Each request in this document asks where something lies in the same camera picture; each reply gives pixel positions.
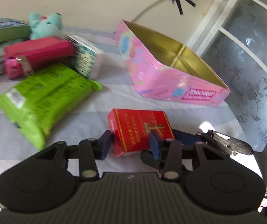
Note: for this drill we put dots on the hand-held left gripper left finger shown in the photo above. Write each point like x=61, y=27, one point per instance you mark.
x=106, y=144

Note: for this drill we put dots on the green wet wipes packet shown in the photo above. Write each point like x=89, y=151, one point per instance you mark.
x=45, y=98

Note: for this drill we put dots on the green cardboard box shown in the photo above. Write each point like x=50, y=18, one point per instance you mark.
x=5, y=31

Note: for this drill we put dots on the pink biscuit tin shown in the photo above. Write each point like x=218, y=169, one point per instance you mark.
x=152, y=74

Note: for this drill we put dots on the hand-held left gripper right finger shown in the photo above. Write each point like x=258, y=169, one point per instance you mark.
x=154, y=144

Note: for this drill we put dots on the pink zipper pouch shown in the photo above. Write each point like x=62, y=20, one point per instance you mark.
x=38, y=53

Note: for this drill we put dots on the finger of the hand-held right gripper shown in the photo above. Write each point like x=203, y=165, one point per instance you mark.
x=148, y=157
x=184, y=136

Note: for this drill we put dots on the teal plush toy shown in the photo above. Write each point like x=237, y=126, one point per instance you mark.
x=45, y=25

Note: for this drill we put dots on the red cigarette box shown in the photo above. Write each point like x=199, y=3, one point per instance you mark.
x=133, y=130

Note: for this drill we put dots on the frosted glass window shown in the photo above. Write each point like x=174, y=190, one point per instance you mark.
x=245, y=58

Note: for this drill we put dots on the patterned tissue packet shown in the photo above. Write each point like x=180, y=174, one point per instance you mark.
x=86, y=58

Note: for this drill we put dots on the striped bed sheet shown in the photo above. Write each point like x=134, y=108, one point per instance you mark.
x=114, y=91

